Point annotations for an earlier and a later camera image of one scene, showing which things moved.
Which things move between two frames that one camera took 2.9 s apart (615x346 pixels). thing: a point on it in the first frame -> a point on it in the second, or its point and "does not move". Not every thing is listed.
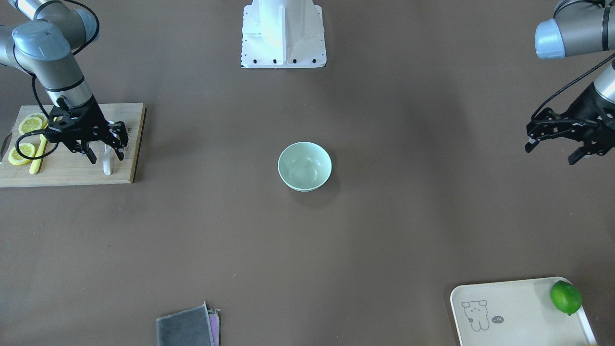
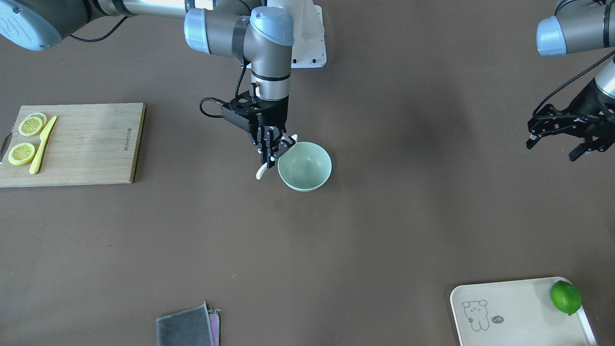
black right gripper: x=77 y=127 -> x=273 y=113
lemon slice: x=33 y=122 does not move
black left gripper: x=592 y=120 does not move
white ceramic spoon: x=107 y=166 -> x=263 y=168
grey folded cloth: x=197 y=326 does not move
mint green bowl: x=304 y=166 does not move
